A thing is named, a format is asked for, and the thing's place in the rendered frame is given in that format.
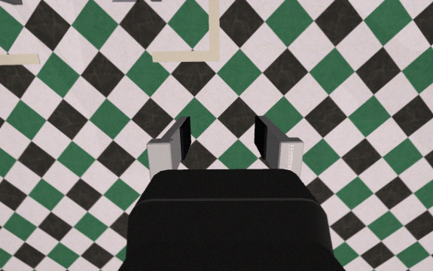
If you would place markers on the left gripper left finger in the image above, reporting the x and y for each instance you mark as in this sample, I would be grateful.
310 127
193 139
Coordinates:
161 158

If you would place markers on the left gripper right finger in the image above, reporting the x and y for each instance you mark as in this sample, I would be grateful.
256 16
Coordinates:
289 156

